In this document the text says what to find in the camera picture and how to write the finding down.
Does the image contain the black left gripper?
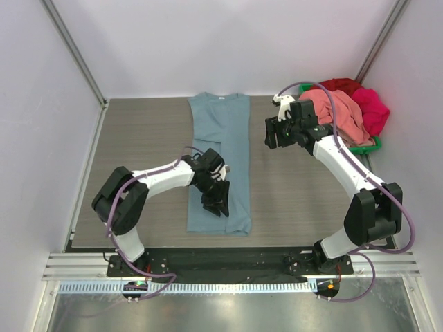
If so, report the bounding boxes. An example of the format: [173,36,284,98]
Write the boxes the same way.
[194,176,229,216]

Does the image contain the light blue t shirt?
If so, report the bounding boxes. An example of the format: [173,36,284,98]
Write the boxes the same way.
[187,93,251,236]

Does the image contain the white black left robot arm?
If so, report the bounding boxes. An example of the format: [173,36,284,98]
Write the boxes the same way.
[91,148,230,277]

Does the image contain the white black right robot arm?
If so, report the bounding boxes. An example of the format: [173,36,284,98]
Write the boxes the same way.
[264,95,403,274]

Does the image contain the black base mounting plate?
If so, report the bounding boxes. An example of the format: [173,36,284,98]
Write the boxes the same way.
[105,246,354,282]

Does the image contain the salmon pink t shirt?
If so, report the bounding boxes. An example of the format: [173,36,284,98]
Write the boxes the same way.
[300,89,370,136]

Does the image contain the dark red t shirt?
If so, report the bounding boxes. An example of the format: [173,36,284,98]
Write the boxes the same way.
[320,78,363,97]

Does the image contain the green plastic bin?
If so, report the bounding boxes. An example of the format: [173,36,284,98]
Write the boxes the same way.
[298,82,383,157]

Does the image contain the beige t shirt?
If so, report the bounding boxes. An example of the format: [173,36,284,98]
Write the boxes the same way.
[338,128,375,148]

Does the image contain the magenta t shirt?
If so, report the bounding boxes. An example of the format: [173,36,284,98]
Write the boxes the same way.
[352,88,390,136]

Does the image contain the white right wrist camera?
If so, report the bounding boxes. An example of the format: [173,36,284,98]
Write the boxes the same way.
[272,94,296,122]

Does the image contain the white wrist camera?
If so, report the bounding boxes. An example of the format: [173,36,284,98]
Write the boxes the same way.
[211,165,230,181]
[272,94,296,122]

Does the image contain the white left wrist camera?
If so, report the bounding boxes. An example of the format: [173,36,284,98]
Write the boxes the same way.
[211,165,230,181]

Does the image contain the slotted white cable duct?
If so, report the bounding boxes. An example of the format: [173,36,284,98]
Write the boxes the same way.
[57,279,317,295]

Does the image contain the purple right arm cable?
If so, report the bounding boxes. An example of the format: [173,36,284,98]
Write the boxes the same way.
[276,81,416,302]

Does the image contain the aluminium frame post right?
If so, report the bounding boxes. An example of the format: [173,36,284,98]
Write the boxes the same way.
[355,0,410,84]

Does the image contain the aluminium frame post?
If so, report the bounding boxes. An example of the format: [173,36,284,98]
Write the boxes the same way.
[40,0,107,108]
[355,0,410,84]

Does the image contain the aluminium front rail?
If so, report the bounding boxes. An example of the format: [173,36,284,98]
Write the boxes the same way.
[42,250,420,281]

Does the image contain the aluminium frame post left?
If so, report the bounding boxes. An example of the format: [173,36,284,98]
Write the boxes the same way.
[40,0,107,108]

